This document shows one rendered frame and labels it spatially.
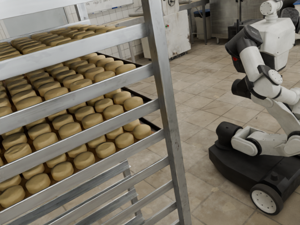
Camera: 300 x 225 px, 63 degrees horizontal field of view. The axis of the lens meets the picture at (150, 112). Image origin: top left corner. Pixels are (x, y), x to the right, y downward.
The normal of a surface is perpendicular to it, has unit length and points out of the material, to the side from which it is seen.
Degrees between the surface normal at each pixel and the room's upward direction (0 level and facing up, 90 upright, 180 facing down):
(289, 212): 0
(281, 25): 45
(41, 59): 90
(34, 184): 0
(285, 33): 90
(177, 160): 90
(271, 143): 90
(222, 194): 0
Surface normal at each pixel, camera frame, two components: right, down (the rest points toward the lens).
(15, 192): -0.17, -0.88
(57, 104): 0.54, 0.30
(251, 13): -0.75, 0.41
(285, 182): 0.31, -0.42
